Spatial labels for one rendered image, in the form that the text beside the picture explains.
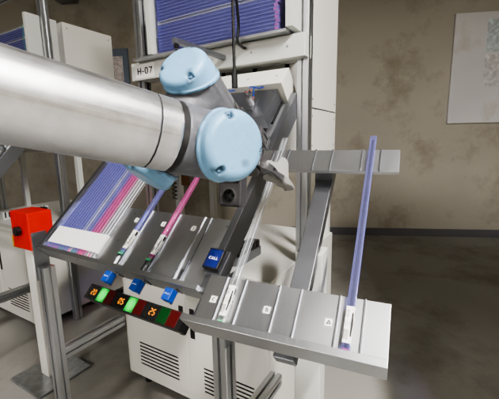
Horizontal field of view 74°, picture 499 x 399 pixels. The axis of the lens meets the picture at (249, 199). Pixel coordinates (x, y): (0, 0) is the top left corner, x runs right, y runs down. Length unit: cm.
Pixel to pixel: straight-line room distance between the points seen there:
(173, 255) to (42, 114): 65
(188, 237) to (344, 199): 304
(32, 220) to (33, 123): 134
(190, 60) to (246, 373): 104
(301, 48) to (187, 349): 113
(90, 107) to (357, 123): 357
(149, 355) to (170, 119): 135
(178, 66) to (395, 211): 361
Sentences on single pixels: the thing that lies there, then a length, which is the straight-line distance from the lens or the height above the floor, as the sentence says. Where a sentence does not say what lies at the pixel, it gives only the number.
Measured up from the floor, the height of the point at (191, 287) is 73.
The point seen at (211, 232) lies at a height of 82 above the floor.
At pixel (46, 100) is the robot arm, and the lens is 29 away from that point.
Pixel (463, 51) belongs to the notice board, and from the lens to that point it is 412.
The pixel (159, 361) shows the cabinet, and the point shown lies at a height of 17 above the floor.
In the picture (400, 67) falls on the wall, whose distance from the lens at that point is 393.
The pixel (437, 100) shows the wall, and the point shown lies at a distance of 401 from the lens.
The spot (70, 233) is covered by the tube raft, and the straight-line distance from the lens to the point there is 122.
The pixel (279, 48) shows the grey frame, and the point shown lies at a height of 134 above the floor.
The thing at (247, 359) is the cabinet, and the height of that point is 33.
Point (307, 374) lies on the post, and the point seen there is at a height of 51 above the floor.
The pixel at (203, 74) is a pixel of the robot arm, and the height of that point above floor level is 114.
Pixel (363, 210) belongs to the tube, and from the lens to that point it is 70.
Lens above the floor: 105
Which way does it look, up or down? 10 degrees down
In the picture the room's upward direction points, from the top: 1 degrees counter-clockwise
